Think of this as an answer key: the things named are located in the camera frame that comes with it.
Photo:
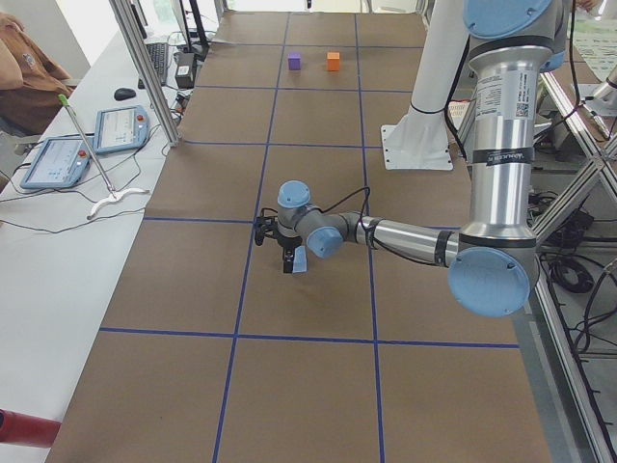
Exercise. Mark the purple foam block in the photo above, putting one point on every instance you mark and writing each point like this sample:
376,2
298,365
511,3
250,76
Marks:
294,60

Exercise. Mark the person in brown shirt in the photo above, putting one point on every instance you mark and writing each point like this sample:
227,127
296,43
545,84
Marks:
31,82

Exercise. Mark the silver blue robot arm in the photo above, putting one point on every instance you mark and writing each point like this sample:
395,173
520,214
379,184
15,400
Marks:
491,259

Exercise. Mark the far blue teach pendant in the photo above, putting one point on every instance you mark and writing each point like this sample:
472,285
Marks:
120,129

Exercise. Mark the blue teach pendant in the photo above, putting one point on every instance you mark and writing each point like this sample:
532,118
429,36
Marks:
59,163
120,129

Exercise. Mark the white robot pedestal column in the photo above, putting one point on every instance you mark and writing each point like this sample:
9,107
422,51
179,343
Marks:
419,140

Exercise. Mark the black keyboard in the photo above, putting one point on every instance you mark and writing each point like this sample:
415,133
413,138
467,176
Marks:
158,53

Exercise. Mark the black computer mouse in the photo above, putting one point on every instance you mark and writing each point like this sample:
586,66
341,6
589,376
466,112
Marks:
122,94

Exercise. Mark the light blue foam block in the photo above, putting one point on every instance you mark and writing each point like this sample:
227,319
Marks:
300,261

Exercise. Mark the aluminium frame post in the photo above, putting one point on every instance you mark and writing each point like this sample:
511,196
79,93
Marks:
140,57

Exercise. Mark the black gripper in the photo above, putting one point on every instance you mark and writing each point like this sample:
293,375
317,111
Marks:
288,244

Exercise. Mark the red cylinder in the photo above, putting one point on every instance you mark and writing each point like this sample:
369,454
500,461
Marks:
27,430

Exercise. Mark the black power adapter box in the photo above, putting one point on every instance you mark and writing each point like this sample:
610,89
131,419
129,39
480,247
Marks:
185,73

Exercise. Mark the metal rod with white hook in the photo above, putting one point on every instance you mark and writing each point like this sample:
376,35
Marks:
115,196

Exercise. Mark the orange foam block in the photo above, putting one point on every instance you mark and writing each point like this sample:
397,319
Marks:
333,61

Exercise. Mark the near blue teach pendant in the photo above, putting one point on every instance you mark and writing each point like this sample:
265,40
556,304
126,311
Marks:
59,163

